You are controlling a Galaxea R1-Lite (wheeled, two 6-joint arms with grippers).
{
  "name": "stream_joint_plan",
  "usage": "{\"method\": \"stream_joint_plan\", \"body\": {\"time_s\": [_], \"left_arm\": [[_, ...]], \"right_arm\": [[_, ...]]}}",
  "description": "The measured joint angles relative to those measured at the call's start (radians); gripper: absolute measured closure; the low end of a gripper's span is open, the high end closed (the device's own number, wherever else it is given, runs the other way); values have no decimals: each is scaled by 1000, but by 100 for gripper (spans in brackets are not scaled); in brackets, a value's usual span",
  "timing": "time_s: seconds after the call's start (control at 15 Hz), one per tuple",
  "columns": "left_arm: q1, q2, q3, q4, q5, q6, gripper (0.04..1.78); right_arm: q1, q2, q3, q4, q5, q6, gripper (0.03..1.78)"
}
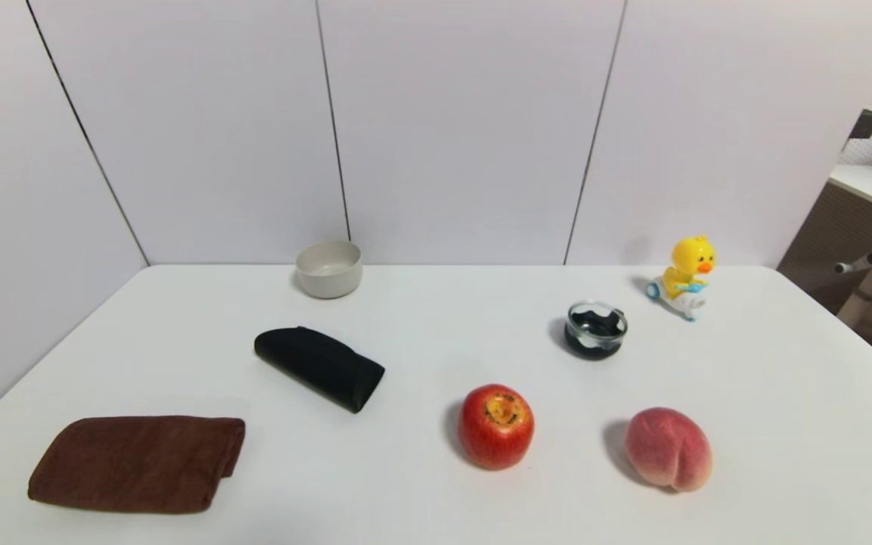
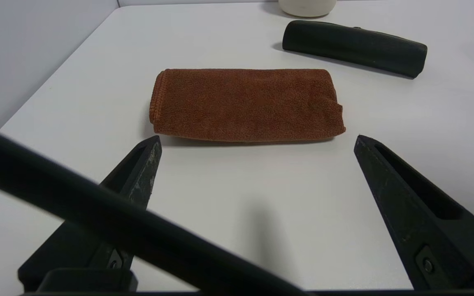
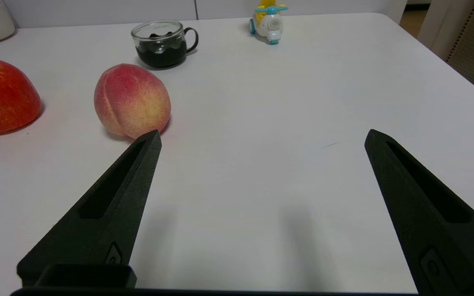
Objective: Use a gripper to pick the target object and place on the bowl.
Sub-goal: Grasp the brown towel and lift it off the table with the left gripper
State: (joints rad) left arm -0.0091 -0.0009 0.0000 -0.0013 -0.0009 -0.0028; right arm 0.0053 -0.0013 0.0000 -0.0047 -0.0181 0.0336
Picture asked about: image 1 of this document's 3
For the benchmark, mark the brown towel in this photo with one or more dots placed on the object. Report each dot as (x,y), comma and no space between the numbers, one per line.
(137,463)

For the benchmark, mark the beige ceramic bowl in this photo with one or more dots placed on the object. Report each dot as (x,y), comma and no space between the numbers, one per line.
(328,277)

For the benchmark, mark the black soft pouch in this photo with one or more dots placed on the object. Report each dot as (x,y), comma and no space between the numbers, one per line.
(322,367)

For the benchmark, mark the glass cup with black liquid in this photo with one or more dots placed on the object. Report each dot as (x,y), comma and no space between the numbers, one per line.
(595,333)

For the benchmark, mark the red apple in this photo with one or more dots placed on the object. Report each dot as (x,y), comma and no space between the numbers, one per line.
(495,435)

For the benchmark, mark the yellow duck scooter toy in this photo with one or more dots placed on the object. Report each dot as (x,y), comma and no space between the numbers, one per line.
(689,265)

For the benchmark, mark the pink peach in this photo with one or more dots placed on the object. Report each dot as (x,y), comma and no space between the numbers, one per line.
(667,448)

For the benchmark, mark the grey perforated panel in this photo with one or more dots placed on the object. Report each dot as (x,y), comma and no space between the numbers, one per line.
(829,235)

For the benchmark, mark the black wall bracket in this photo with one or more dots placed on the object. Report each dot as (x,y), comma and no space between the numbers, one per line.
(865,123)

